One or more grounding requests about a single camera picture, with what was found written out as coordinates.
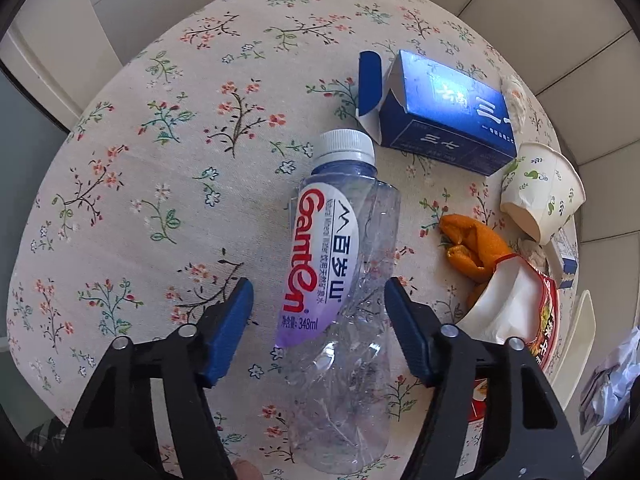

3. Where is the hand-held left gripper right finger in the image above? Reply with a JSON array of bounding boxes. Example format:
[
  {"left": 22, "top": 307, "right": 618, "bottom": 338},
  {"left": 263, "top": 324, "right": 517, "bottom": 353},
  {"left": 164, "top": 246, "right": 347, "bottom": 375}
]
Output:
[{"left": 385, "top": 277, "right": 586, "bottom": 480}]

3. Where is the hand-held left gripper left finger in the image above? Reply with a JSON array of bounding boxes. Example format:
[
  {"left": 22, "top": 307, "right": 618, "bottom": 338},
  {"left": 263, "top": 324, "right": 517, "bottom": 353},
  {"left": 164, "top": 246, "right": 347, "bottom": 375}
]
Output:
[{"left": 37, "top": 278, "right": 254, "bottom": 480}]

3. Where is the clear plastic water bottle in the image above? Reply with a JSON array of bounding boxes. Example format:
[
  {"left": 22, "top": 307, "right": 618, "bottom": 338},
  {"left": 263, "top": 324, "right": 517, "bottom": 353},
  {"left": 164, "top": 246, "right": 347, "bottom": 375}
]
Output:
[{"left": 272, "top": 129, "right": 403, "bottom": 476}]

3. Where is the orange peel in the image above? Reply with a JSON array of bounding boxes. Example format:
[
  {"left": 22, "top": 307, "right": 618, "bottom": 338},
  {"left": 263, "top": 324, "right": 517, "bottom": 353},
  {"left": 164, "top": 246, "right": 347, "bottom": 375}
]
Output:
[{"left": 439, "top": 214, "right": 516, "bottom": 311}]

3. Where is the red instant noodle cup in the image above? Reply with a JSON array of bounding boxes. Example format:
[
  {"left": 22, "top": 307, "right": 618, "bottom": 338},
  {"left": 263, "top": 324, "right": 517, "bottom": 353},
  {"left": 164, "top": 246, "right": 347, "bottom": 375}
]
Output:
[{"left": 457, "top": 254, "right": 560, "bottom": 421}]

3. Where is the crumpled white tissue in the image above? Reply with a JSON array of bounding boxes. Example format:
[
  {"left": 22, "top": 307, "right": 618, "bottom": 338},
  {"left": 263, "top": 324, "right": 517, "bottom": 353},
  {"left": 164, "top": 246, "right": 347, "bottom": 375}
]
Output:
[
  {"left": 500, "top": 74, "right": 531, "bottom": 126},
  {"left": 517, "top": 237, "right": 551, "bottom": 271}
]

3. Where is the floral tablecloth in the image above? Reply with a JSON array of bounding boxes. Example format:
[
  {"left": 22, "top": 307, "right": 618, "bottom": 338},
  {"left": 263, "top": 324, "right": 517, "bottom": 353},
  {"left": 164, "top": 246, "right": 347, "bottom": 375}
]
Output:
[{"left": 5, "top": 0, "right": 576, "bottom": 480}]

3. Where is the white chair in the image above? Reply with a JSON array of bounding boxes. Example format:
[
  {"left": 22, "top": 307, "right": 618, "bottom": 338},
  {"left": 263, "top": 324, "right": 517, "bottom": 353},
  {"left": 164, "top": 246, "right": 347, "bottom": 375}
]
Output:
[{"left": 550, "top": 290, "right": 597, "bottom": 411}]

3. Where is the small blue white box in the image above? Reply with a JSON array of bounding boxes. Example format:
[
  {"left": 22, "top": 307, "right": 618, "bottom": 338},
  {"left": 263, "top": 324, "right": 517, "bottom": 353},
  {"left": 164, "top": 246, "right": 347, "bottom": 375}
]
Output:
[{"left": 547, "top": 227, "right": 580, "bottom": 290}]

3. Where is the patterned paper cup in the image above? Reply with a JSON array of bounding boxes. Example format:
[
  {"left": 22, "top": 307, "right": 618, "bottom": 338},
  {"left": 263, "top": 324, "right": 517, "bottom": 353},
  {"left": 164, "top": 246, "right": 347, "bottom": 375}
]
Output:
[{"left": 500, "top": 141, "right": 586, "bottom": 246}]

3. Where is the crumpled dark cloth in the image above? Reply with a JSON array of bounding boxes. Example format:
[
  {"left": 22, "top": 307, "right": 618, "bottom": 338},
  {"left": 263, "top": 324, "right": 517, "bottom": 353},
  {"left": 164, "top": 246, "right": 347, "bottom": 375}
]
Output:
[{"left": 580, "top": 327, "right": 640, "bottom": 436}]

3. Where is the plaid cloth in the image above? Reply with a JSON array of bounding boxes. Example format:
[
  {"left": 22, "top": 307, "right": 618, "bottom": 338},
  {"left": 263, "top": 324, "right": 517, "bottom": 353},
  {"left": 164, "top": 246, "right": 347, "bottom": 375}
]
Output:
[{"left": 25, "top": 417, "right": 68, "bottom": 461}]

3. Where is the blue carton box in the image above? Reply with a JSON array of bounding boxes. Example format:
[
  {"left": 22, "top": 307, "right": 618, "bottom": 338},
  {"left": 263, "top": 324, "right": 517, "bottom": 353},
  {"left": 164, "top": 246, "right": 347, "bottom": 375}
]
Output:
[{"left": 356, "top": 50, "right": 518, "bottom": 177}]

